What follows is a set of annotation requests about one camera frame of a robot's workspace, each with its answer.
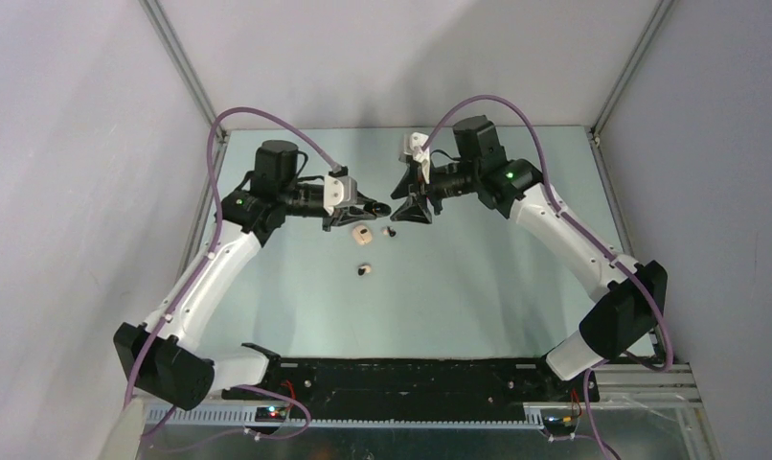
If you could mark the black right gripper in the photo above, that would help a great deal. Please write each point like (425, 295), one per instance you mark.
(415, 209)

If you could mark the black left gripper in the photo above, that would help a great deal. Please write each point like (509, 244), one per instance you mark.
(353, 214)

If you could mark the black glossy earbud charging case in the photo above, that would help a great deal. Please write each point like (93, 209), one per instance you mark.
(379, 209)

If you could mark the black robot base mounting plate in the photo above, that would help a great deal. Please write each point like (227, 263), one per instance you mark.
(451, 389)

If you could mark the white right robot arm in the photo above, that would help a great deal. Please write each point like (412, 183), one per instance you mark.
(629, 297)

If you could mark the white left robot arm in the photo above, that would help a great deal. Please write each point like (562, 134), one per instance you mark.
(160, 355)

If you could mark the beige square earbud case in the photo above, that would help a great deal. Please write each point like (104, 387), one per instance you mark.
(362, 234)

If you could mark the left green circuit board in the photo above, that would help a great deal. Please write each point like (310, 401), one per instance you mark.
(271, 414)

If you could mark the green circuit board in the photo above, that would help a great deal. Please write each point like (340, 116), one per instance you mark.
(271, 414)
(561, 421)

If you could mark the right green circuit board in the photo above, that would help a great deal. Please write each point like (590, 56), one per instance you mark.
(561, 421)

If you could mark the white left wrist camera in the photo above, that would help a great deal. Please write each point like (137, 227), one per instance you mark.
(339, 193)

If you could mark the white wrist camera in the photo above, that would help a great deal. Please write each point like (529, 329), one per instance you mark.
(339, 193)
(415, 152)

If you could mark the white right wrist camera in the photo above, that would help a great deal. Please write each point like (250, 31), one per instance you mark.
(415, 152)

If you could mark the white slotted cable duct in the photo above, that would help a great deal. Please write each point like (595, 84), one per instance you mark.
(239, 415)

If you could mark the left aluminium frame post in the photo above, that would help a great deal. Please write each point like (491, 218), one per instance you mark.
(169, 39)

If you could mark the aluminium frame post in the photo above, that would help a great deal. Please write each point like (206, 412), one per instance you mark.
(169, 39)
(655, 23)

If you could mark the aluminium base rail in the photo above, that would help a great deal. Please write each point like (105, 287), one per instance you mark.
(634, 386)

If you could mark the right aluminium frame post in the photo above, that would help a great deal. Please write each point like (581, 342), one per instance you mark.
(655, 23)

